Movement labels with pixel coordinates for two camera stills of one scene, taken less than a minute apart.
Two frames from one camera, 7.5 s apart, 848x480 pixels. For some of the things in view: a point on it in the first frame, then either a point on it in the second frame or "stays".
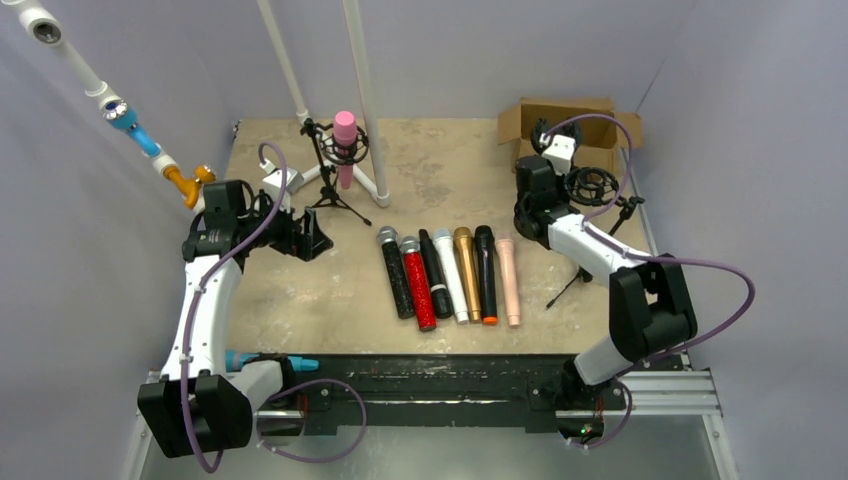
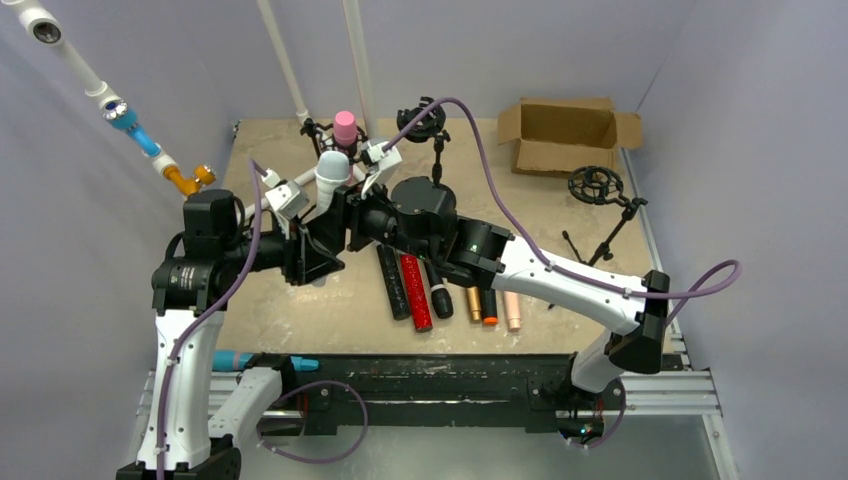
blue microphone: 235,359 stays
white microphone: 444,242 -> 333,170
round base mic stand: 541,127 -> 422,196
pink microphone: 345,134 stays
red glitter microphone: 410,247 stays
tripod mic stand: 331,154 stays
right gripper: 548,134 -> 357,221
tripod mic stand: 594,185 stays
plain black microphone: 438,287 stays
